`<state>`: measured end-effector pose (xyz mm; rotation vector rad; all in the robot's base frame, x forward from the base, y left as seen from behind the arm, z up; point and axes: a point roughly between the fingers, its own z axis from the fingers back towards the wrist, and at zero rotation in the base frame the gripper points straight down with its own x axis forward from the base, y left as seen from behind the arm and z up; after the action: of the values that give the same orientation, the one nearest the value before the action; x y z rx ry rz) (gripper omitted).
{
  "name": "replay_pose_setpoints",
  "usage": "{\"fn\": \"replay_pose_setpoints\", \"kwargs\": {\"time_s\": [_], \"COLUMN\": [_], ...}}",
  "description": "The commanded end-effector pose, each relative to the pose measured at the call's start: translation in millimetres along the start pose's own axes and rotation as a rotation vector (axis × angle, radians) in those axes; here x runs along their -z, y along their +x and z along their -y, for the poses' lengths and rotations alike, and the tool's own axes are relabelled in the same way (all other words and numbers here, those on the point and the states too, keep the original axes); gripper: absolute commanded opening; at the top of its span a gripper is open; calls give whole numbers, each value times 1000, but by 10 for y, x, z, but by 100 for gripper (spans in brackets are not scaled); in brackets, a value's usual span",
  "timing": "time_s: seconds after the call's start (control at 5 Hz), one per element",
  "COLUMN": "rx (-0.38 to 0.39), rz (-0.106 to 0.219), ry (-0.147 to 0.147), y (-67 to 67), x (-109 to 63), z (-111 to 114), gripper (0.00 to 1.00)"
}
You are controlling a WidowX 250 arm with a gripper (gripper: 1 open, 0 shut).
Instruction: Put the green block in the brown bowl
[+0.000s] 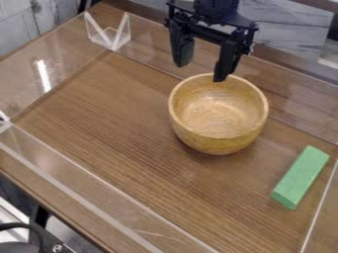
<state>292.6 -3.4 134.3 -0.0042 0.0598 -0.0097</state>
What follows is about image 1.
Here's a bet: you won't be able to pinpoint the black bracket with bolt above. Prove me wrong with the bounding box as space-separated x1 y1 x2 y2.
43 230 77 253

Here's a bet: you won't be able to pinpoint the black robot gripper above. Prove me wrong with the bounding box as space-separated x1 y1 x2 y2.
166 0 260 82

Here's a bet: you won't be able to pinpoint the light wooden bowl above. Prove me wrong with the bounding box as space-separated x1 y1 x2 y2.
169 73 270 155

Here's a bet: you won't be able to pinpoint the black cable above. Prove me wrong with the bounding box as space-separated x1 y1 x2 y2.
0 222 47 253

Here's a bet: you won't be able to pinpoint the black metal table leg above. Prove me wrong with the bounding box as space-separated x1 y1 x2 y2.
34 206 51 228

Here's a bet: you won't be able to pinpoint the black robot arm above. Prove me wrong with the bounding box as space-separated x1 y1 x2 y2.
166 0 260 82

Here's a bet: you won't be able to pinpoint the green rectangular block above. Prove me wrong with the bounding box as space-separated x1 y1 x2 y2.
272 145 330 211

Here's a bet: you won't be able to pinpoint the clear acrylic tray walls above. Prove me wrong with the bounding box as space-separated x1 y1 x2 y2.
0 9 338 253

